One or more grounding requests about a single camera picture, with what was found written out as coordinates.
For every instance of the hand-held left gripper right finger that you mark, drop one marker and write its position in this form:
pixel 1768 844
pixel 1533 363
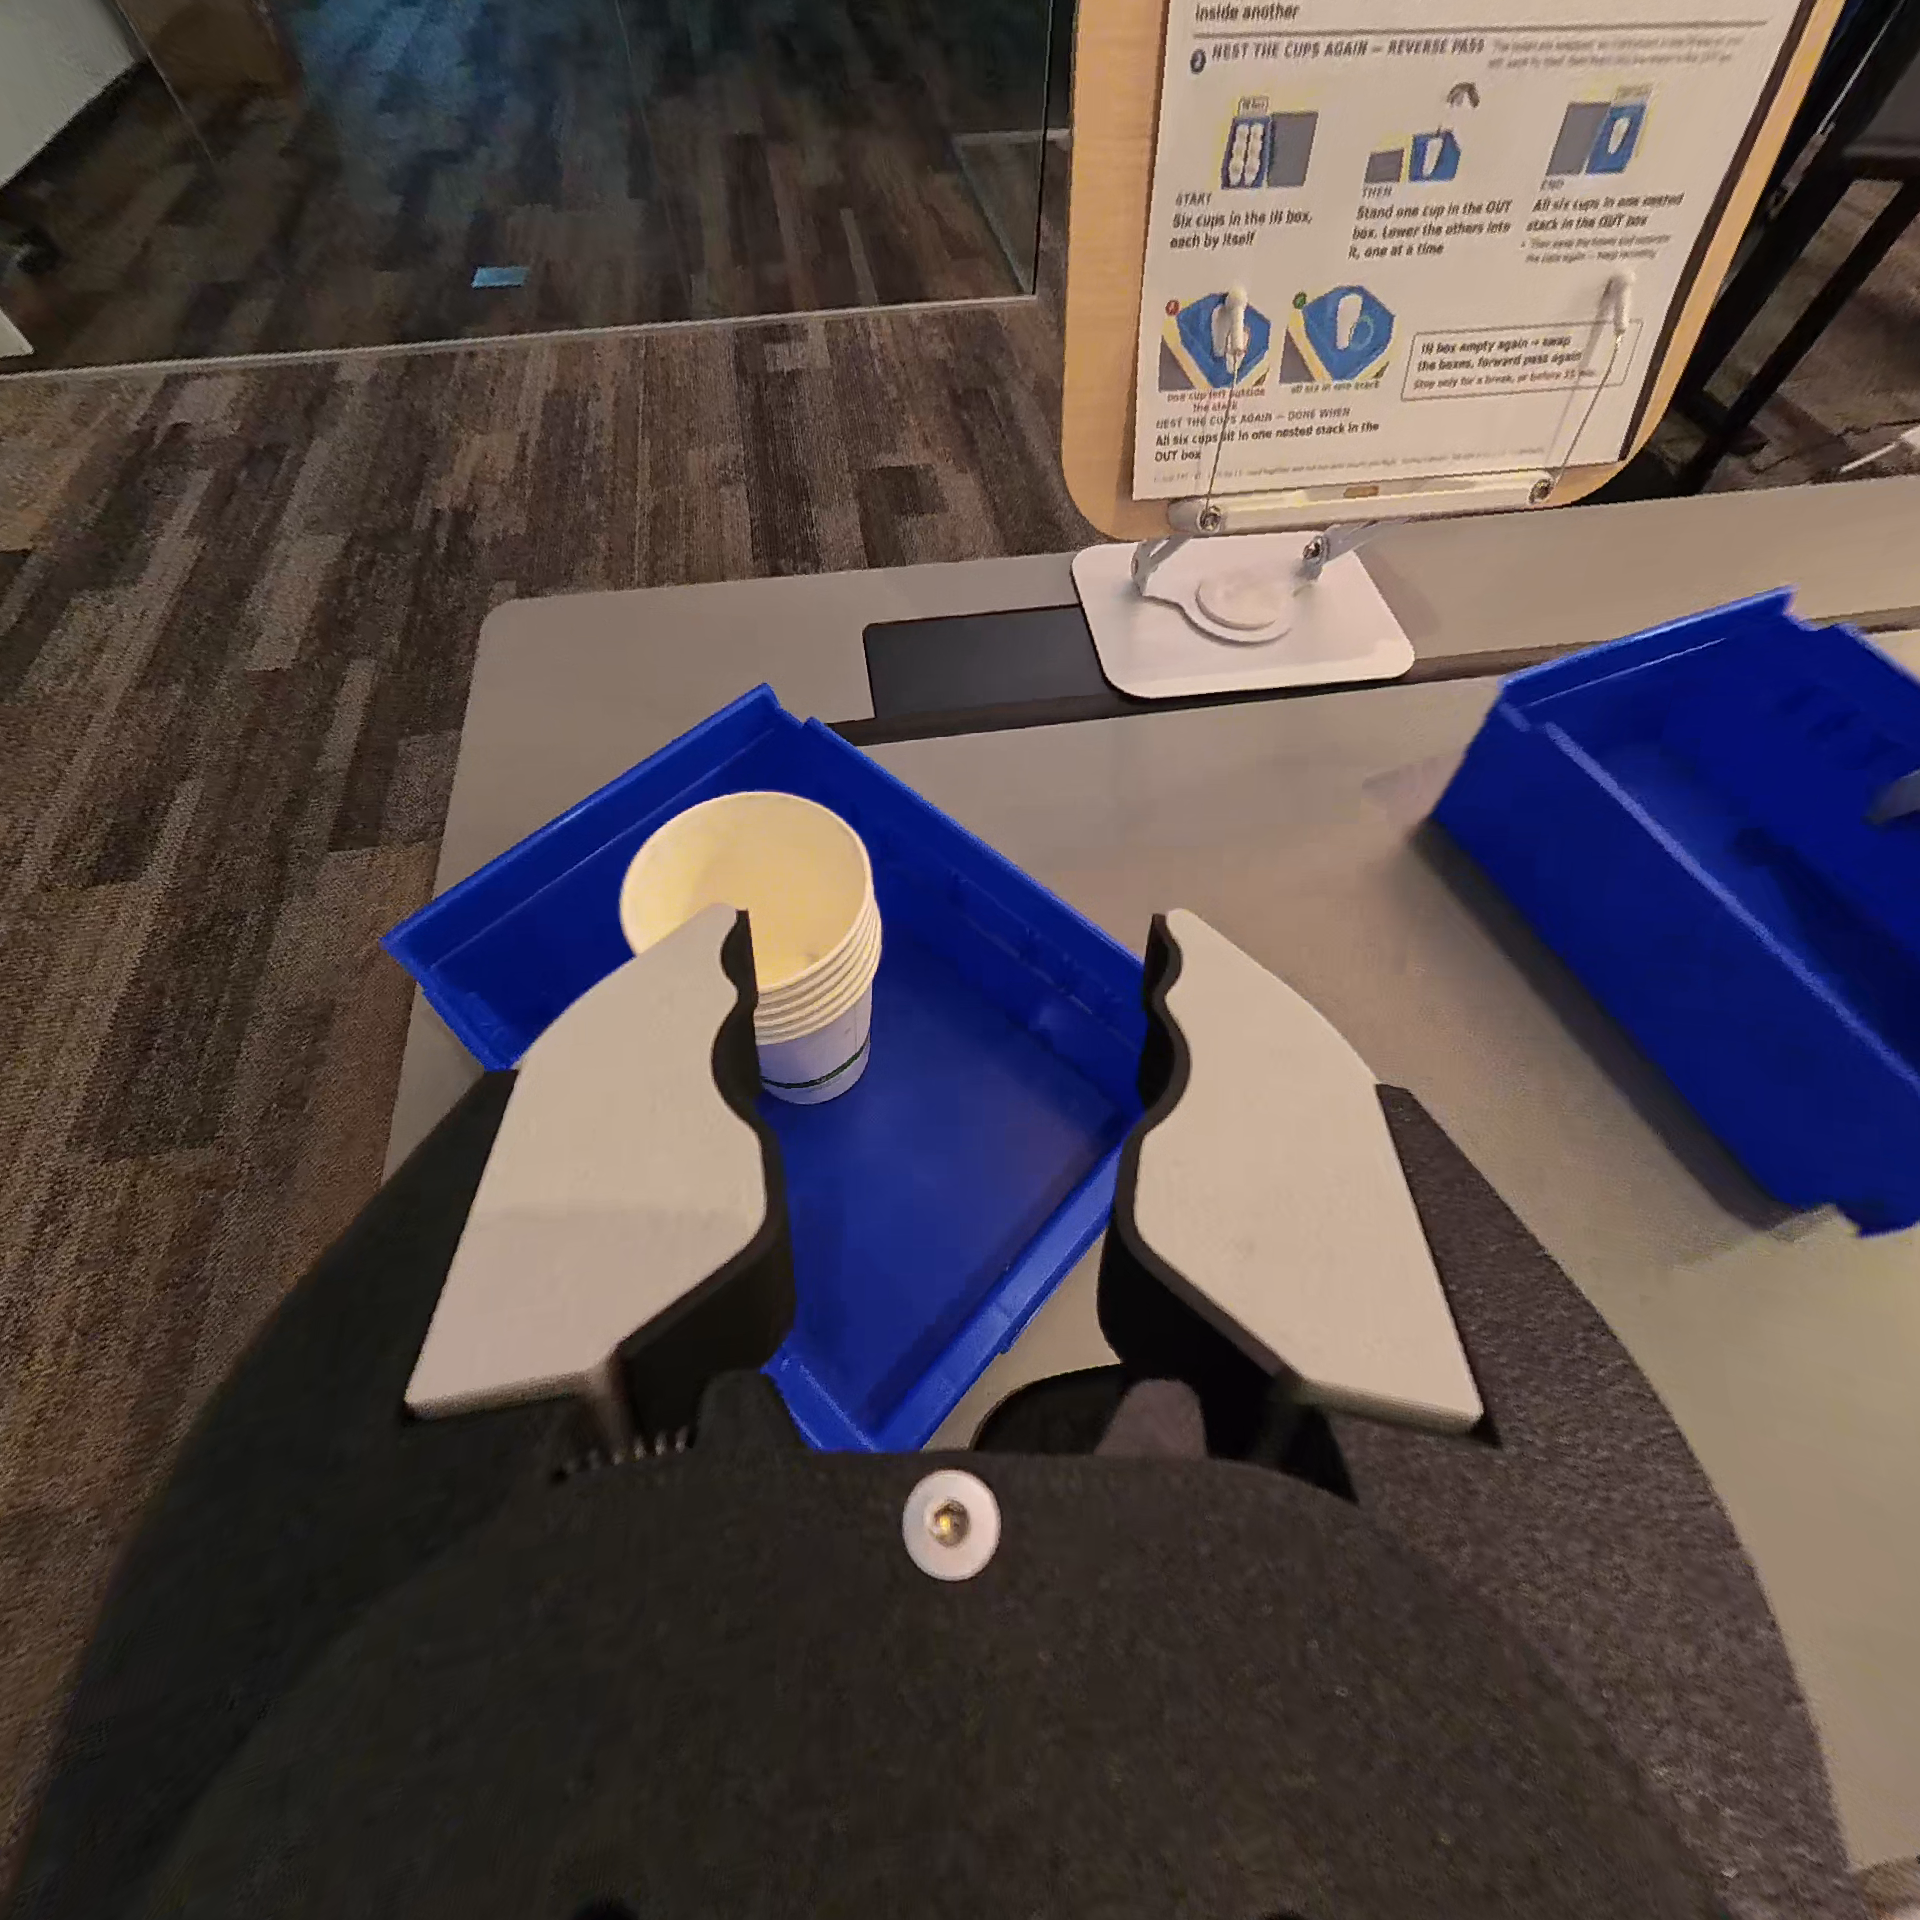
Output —
pixel 1306 1216

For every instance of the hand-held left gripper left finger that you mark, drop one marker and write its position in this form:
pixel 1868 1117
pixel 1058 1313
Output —
pixel 586 1200

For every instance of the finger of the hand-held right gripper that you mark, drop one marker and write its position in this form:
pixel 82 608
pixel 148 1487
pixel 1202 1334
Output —
pixel 1901 796

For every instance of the blue plastic bin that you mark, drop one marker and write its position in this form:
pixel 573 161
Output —
pixel 1680 871
pixel 960 1112

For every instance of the white paper cup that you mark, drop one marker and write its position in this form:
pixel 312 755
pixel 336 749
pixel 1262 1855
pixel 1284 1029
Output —
pixel 812 1073
pixel 812 1029
pixel 812 981
pixel 812 999
pixel 750 871
pixel 812 1015

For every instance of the black flat mat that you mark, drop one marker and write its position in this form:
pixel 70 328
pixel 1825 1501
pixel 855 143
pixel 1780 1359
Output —
pixel 977 668

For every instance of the black display board stand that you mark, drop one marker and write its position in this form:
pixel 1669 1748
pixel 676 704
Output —
pixel 1874 136

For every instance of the printed instruction sign board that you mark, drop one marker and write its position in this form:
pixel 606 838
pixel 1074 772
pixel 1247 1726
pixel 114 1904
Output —
pixel 1440 240

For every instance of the instruction sheet on wooden stand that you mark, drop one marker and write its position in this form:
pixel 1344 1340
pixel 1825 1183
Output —
pixel 1105 300

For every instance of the stack of cardboard boxes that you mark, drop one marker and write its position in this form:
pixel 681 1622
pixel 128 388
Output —
pixel 210 37

